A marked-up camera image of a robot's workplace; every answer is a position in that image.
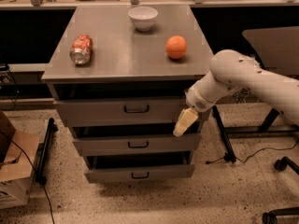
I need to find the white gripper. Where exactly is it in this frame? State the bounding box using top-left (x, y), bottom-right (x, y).
top-left (173, 80), bottom-right (219, 137)

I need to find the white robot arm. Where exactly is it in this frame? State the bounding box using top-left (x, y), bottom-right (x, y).
top-left (173, 49), bottom-right (299, 137)

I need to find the grey top drawer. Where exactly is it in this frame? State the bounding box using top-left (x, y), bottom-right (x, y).
top-left (53, 94), bottom-right (213, 128)

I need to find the grey drawer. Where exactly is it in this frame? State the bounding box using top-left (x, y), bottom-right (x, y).
top-left (73, 133), bottom-right (201, 157)
top-left (53, 94), bottom-right (213, 128)
top-left (84, 164), bottom-right (194, 183)

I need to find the grey middle drawer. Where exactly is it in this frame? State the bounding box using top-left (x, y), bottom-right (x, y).
top-left (73, 133), bottom-right (201, 157)

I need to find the grey drawer cabinet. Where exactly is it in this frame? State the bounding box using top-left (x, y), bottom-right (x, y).
top-left (42, 5), bottom-right (213, 171)

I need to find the grey bottom drawer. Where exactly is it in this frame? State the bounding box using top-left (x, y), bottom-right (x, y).
top-left (84, 164), bottom-right (194, 183)

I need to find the black bar right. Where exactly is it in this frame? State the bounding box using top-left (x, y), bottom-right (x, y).
top-left (212, 105), bottom-right (236, 162)

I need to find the black bar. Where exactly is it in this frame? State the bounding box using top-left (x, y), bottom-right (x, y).
top-left (36, 118), bottom-right (58, 186)
top-left (212, 105), bottom-right (236, 162)

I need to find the orange fruit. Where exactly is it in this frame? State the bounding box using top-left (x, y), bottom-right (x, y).
top-left (165, 35), bottom-right (187, 60)

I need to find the white bowl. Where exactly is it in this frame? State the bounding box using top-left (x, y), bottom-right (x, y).
top-left (128, 7), bottom-right (158, 31)

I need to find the red soda can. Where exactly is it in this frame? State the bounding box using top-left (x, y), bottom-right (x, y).
top-left (69, 34), bottom-right (93, 65)

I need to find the black chair base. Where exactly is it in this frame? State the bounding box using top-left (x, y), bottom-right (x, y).
top-left (262, 156), bottom-right (299, 224)

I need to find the black bar left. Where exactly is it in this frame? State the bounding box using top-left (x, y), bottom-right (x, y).
top-left (36, 118), bottom-right (58, 186)

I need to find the cardboard box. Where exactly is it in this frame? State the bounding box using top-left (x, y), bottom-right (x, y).
top-left (0, 111), bottom-right (39, 209)

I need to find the black floor cable right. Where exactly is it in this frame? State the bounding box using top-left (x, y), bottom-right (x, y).
top-left (205, 137), bottom-right (299, 165)

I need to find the black floor cable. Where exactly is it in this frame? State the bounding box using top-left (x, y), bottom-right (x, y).
top-left (0, 130), bottom-right (56, 224)
top-left (205, 137), bottom-right (299, 165)

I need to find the black floor cable left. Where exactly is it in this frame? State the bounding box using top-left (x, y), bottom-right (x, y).
top-left (0, 130), bottom-right (56, 224)

